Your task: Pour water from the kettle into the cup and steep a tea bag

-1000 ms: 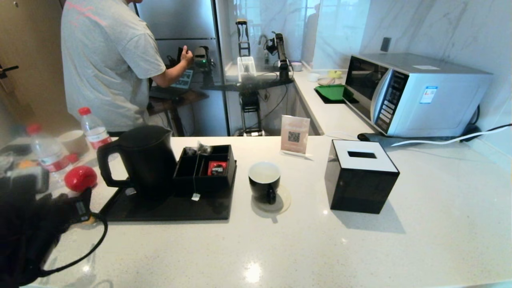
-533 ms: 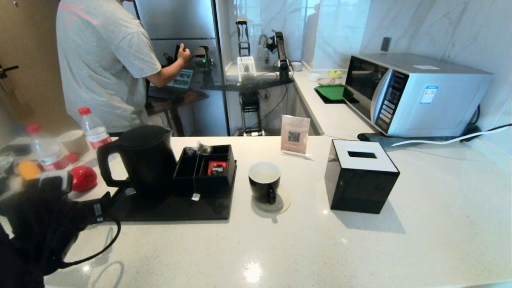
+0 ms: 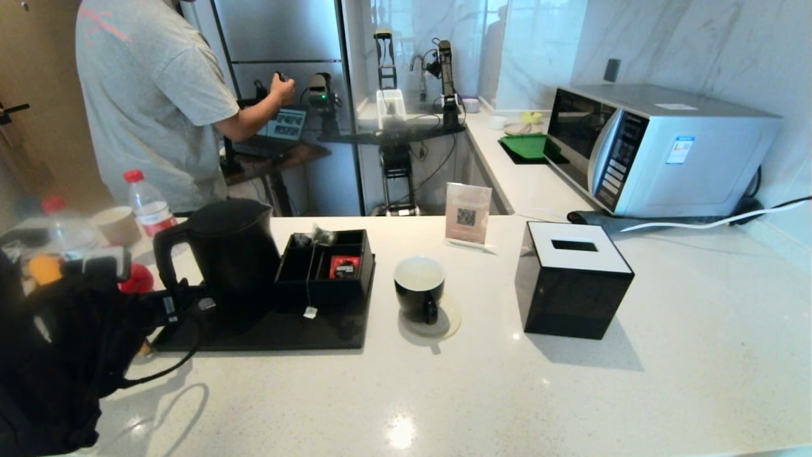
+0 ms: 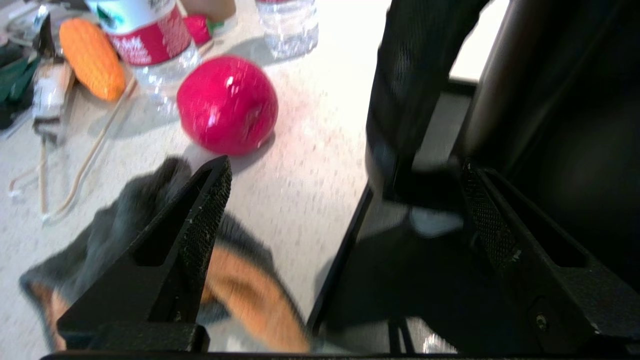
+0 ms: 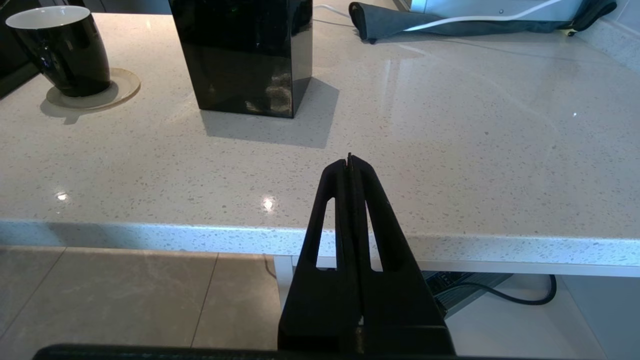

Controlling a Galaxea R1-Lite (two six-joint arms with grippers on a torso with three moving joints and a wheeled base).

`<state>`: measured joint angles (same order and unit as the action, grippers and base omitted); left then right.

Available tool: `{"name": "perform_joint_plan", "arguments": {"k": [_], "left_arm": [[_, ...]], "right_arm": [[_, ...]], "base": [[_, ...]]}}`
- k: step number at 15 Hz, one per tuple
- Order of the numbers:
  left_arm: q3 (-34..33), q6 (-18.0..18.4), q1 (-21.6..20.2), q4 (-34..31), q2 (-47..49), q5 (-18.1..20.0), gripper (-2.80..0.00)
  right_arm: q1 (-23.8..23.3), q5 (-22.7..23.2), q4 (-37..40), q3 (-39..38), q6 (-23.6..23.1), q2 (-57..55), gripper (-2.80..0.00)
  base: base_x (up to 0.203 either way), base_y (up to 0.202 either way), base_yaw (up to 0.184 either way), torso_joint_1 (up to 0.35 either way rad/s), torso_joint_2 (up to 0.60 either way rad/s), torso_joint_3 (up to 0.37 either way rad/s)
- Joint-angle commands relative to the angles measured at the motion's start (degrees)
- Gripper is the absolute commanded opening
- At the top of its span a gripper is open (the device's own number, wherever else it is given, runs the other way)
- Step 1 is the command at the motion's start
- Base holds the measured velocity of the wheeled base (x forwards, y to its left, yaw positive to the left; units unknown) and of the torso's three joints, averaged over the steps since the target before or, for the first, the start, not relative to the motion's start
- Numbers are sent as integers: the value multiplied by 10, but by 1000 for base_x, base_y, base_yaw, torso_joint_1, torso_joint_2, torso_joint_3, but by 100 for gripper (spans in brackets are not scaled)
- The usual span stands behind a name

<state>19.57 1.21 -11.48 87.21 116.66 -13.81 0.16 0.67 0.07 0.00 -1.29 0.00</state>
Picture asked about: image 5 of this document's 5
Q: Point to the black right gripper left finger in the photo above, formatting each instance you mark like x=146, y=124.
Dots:
x=320, y=310

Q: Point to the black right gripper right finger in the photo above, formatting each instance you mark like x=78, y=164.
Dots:
x=400, y=310

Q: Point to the dark power box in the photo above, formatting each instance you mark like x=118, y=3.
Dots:
x=450, y=295

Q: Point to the black tissue box white lid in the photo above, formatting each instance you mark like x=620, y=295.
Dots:
x=240, y=55

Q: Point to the dark grey cloth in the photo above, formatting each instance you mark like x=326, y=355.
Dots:
x=380, y=22

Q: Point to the translucent round coaster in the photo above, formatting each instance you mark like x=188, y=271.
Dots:
x=125, y=90

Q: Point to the black mug white inside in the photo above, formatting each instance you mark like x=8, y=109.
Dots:
x=75, y=55

